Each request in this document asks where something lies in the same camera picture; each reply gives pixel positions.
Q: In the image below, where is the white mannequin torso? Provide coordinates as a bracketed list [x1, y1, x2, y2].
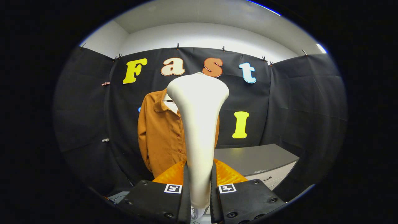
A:
[163, 93, 179, 114]

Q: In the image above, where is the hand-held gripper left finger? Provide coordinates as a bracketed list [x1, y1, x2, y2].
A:
[117, 159, 191, 224]

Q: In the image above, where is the black backdrop cloth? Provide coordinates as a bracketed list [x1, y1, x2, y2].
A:
[53, 47, 348, 203]

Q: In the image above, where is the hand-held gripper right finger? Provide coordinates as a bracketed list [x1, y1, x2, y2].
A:
[210, 158, 286, 224]

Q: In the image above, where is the orange button shirt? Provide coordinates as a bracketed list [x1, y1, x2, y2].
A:
[137, 89, 220, 178]

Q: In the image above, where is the grey cabinet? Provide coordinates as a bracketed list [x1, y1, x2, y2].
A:
[213, 143, 300, 191]

